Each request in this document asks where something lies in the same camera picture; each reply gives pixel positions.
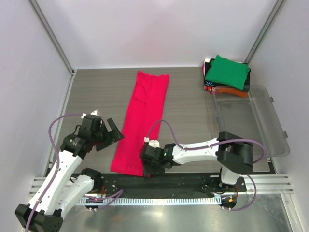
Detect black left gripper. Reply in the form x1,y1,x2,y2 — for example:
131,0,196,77
91,118,124,151

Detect red t shirt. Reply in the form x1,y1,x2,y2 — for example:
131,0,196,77
111,71,169,176

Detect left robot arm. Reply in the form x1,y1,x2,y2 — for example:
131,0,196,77
15,111,124,232

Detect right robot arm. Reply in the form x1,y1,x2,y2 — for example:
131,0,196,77
140,131,253,191

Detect clear plastic bin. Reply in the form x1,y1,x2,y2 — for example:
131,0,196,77
213,85,290,158

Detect green folded t shirt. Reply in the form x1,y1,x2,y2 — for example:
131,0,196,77
204,55,251,92

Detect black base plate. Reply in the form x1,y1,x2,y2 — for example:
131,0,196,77
90,173,247,199

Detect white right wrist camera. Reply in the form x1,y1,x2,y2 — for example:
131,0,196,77
144,137,160,148

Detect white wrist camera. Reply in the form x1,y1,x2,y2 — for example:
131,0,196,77
144,137,160,148
81,110,101,119

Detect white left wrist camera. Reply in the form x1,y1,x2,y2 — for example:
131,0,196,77
81,110,101,119

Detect white slotted cable duct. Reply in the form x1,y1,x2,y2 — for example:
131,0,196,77
76,195,222,206

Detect aluminium rail profile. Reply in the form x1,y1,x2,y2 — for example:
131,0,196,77
29,174,294,197

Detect left aluminium frame post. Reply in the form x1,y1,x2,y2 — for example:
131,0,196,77
28,0,74,76

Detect aluminium frame post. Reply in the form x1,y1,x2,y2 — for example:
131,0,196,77
244,0,286,64
28,0,74,76

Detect right aluminium frame post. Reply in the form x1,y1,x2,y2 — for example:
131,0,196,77
244,0,286,64

